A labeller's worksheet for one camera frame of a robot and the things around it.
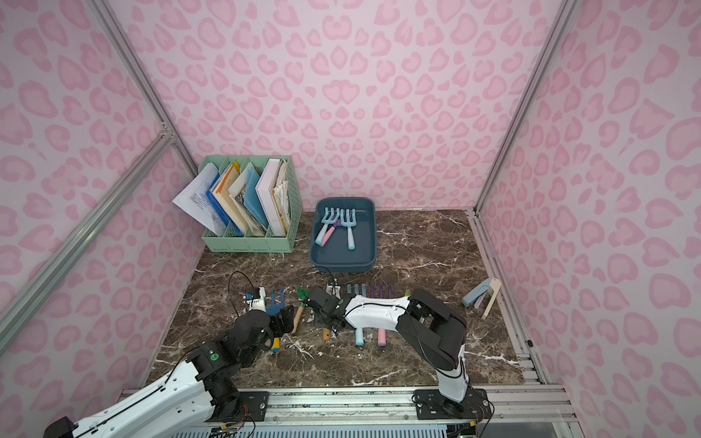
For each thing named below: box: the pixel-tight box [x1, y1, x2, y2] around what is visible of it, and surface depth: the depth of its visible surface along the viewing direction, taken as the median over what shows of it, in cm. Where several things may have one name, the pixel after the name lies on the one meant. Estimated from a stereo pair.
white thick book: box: [255, 158, 286, 238], surface depth 99 cm
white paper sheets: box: [171, 162, 227, 237], surface depth 99 cm
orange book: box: [213, 163, 251, 237], surface depth 99 cm
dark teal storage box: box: [309, 197, 377, 273], surface depth 110 cm
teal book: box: [243, 166, 270, 230], surface depth 96 cm
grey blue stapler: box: [461, 277, 503, 321], surface depth 94 cm
